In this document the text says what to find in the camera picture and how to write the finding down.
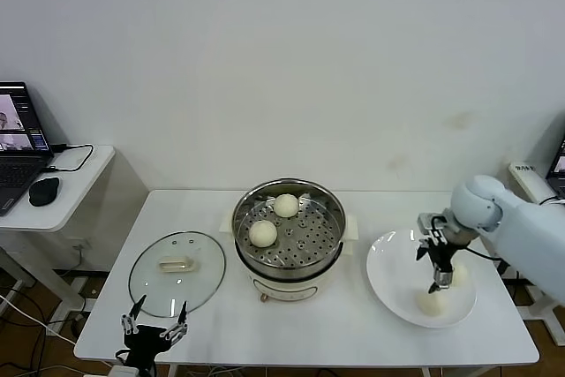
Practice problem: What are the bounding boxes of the white round plate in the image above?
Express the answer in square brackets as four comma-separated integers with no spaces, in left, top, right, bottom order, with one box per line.
[365,227,478,329]

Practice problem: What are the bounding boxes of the stainless steel steamer basket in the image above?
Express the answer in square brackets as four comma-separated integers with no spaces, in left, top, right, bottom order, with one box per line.
[219,177,361,270]

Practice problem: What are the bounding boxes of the white side table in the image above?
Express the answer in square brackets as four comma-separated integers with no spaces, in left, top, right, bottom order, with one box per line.
[0,143,150,323]
[507,160,565,347]

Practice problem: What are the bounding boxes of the white steamed baozi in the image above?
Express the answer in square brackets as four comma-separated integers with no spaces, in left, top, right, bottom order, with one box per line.
[248,219,279,249]
[414,290,448,317]
[449,264,470,288]
[273,193,299,219]

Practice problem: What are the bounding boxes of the open black laptop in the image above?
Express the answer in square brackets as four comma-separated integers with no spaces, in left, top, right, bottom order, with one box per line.
[546,136,565,200]
[0,80,55,218]

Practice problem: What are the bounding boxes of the cream electric cooker base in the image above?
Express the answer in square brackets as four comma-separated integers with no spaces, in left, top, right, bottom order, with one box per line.
[232,235,357,305]

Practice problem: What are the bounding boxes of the black floor cable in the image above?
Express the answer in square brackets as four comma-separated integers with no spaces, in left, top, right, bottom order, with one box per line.
[0,279,89,377]

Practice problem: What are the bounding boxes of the black computer mouse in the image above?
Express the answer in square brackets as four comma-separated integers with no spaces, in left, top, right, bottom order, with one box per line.
[27,176,61,207]

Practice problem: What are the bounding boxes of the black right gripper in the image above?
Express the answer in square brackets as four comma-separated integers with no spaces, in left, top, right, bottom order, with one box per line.
[416,217,460,295]

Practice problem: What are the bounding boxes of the glass lid with cream handle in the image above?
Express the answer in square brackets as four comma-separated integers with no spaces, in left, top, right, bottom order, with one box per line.
[127,230,227,319]

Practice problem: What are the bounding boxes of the black laptop charger cable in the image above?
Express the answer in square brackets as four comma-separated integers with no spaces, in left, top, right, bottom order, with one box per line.
[42,142,95,174]

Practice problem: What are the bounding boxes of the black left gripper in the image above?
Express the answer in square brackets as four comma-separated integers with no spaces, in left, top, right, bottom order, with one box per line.
[120,295,191,369]

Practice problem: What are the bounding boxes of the white floor cable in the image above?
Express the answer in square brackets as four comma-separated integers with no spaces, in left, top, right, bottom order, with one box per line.
[0,291,79,346]

